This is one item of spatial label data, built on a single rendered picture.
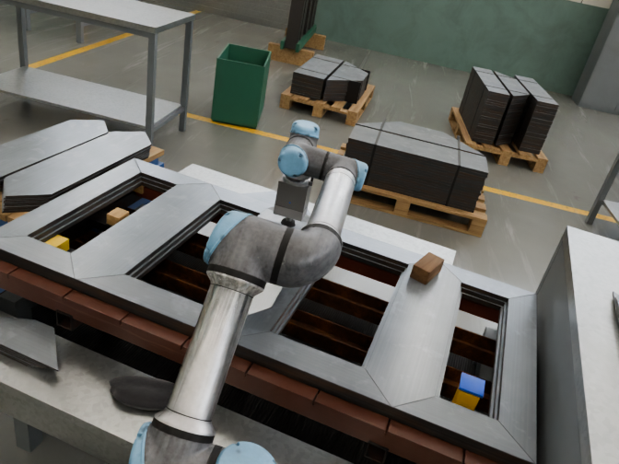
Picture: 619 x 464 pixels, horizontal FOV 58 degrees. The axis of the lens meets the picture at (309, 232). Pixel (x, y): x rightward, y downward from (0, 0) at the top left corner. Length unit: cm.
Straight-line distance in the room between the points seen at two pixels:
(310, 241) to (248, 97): 409
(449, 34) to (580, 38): 192
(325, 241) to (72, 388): 81
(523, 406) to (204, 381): 84
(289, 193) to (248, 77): 356
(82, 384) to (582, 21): 896
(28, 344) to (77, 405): 23
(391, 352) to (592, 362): 48
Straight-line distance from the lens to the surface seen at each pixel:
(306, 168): 138
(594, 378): 143
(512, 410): 153
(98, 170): 224
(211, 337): 105
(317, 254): 106
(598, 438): 128
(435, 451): 140
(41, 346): 166
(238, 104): 514
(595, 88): 930
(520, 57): 966
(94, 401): 156
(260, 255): 105
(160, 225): 188
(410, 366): 151
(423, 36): 951
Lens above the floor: 183
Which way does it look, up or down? 30 degrees down
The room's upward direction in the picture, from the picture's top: 12 degrees clockwise
